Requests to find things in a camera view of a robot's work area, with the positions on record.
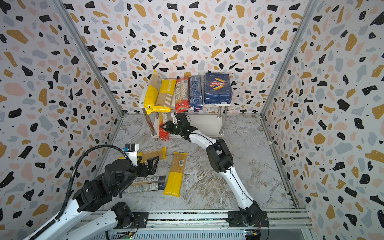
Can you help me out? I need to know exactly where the blue Barilla spaghetti box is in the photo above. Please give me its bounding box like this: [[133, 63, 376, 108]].
[[189, 76, 203, 111]]

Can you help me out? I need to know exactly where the blue Barilla penne box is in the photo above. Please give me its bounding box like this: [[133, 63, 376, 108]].
[[204, 73, 233, 105]]

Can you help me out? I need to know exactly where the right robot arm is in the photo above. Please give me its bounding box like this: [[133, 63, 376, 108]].
[[161, 113, 267, 227]]

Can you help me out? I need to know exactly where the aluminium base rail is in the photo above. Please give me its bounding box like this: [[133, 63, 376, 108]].
[[56, 208, 319, 240]]

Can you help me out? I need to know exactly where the red-end spaghetti bag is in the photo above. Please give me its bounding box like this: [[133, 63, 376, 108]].
[[174, 78, 190, 113], [158, 111, 171, 141]]

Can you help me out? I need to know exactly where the clear blue-end spaghetti bag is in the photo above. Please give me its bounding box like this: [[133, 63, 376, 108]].
[[123, 176, 167, 194]]

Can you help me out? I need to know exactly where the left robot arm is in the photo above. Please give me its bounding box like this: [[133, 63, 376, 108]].
[[27, 157, 159, 240]]

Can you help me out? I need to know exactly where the white two-tier shelf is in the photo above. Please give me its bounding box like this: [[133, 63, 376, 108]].
[[138, 85, 230, 139]]

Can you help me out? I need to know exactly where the yellow spaghetti bag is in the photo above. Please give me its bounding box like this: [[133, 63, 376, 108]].
[[163, 152, 188, 198], [153, 79, 177, 113], [144, 70, 160, 115], [118, 146, 168, 164]]

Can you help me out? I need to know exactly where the black corrugated cable left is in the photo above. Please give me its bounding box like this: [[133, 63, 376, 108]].
[[28, 144, 128, 240]]

